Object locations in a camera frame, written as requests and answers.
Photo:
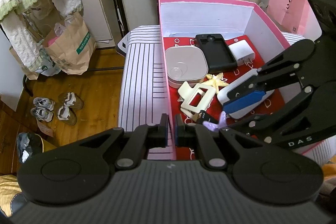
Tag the black phone case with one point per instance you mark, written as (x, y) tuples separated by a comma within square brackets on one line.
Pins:
[(217, 53)]

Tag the slipper pair right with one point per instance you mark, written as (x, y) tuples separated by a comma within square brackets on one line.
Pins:
[(69, 102)]

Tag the striped tablecloth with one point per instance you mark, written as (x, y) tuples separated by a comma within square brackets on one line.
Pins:
[(144, 93)]

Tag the pinkish rounded square case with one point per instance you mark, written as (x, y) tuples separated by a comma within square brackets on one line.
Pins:
[(185, 64)]

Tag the white wifi router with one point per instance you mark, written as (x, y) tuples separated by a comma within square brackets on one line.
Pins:
[(240, 97)]

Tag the slipper pair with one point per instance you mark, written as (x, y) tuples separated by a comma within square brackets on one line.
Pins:
[(69, 102), (43, 109)]

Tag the purple starfish hair clip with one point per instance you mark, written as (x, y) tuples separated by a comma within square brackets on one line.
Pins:
[(222, 123)]

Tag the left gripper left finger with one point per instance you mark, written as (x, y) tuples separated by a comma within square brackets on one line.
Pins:
[(137, 143)]

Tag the cream hair claw clip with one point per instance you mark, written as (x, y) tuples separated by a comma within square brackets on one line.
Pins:
[(195, 99)]

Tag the yellow starfish hair clip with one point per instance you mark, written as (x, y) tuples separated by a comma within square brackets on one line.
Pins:
[(216, 81)]

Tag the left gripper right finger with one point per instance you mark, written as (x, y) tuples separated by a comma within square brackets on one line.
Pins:
[(200, 139)]

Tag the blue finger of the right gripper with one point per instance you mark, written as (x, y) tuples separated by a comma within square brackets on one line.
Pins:
[(291, 66), (306, 119)]

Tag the black remote control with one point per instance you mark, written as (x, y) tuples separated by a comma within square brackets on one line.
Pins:
[(204, 117)]

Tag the white power adapter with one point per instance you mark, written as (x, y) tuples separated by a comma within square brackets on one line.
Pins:
[(243, 53)]

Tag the brown paper bag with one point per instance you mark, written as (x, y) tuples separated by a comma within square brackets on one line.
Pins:
[(72, 48)]

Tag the pink cardboard box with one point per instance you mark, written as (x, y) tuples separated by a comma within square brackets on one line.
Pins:
[(182, 20)]

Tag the slipper pair left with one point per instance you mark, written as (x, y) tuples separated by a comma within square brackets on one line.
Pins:
[(43, 109)]

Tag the pink paper shopping bag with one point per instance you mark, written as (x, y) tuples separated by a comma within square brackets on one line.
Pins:
[(292, 15)]

